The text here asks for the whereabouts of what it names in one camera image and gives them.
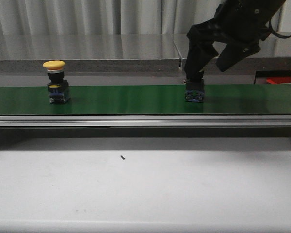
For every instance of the green conveyor belt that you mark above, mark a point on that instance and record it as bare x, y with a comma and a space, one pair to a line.
148, 100

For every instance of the grey pleated curtain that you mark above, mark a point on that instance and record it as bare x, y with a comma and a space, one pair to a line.
102, 17

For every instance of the grey stone counter left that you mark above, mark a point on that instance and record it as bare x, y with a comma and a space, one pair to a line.
89, 53

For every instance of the aluminium conveyor side rail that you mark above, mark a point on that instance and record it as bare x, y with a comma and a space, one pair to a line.
146, 121

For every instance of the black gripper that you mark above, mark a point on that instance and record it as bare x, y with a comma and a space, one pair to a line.
236, 28

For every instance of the red plastic tray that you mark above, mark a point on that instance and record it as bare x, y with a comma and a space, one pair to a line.
279, 80

